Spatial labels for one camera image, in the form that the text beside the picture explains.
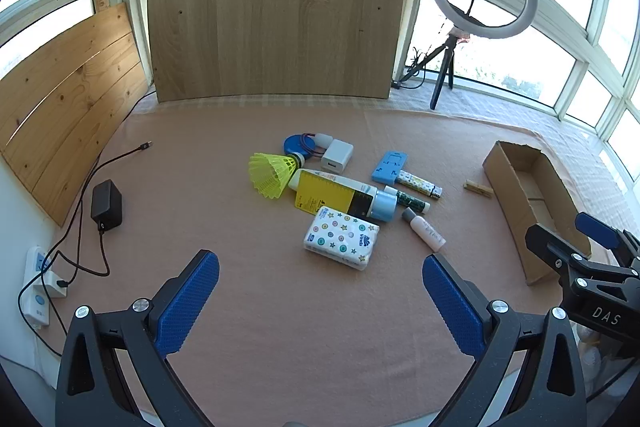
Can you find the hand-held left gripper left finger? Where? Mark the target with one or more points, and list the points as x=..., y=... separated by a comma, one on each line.
x=190, y=302

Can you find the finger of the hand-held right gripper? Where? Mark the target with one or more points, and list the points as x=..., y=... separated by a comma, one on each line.
x=595, y=229
x=550, y=244

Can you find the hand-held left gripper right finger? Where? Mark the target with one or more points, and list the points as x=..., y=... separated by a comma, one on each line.
x=450, y=302

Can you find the cardboard box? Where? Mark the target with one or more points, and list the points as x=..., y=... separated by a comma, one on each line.
x=545, y=207

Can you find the small white bottle grey cap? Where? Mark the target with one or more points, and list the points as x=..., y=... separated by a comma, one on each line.
x=426, y=232

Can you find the green patterned tube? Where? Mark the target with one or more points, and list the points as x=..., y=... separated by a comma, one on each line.
x=412, y=202

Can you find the white tube with blue cap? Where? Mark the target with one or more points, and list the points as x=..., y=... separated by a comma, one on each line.
x=385, y=207

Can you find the white patterned lighter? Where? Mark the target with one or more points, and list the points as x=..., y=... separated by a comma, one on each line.
x=417, y=183

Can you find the star print tissue packet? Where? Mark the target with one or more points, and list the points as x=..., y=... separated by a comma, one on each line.
x=341, y=238

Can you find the blue plastic phone stand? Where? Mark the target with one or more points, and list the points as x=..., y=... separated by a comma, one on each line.
x=389, y=168

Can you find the yellow plastic shuttlecock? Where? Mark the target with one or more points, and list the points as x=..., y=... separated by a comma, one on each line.
x=270, y=174

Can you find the white charger plug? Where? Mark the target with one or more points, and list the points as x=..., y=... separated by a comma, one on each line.
x=337, y=156

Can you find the person's right hand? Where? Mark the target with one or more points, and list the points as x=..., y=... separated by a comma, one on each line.
x=590, y=349

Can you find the pink felt mat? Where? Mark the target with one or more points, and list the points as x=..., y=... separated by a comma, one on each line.
x=225, y=232

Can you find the wooden clothespin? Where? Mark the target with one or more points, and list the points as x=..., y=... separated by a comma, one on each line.
x=477, y=188

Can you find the black power adapter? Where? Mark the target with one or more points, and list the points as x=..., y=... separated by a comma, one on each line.
x=106, y=206

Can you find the white power strip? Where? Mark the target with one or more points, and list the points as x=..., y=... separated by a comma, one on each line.
x=37, y=302

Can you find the pine plank panel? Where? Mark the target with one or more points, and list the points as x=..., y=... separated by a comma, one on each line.
x=65, y=107

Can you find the large light wooden board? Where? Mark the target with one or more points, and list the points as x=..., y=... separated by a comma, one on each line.
x=275, y=7

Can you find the white wall plug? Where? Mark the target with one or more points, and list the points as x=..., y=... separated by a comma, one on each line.
x=52, y=284

